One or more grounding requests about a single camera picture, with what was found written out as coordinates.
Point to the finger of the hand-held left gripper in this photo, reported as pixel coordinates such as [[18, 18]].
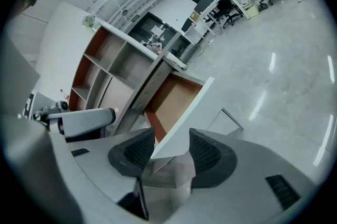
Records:
[[87, 120]]

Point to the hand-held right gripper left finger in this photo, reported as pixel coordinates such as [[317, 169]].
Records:
[[131, 149]]

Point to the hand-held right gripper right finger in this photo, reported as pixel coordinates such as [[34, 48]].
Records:
[[237, 170]]

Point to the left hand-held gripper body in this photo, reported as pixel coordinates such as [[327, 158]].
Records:
[[50, 113]]

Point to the white drawer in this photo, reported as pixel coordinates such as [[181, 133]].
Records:
[[173, 102]]

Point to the grey wooden bookshelf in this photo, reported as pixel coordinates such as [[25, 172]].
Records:
[[110, 60]]

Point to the grey wooden desk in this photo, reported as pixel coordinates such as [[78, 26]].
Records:
[[147, 86]]

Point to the black double door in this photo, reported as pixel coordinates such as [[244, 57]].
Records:
[[147, 28]]

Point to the green exit sign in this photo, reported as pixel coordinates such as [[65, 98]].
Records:
[[135, 18]]

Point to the white paper notice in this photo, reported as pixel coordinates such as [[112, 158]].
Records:
[[157, 31]]

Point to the white power strip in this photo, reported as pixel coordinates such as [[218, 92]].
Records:
[[208, 43]]

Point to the small white table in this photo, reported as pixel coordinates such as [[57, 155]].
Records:
[[200, 31]]

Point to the cardboard box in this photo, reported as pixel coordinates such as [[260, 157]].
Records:
[[196, 15]]

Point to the beige waste bin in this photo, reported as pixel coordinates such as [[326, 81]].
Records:
[[250, 8]]

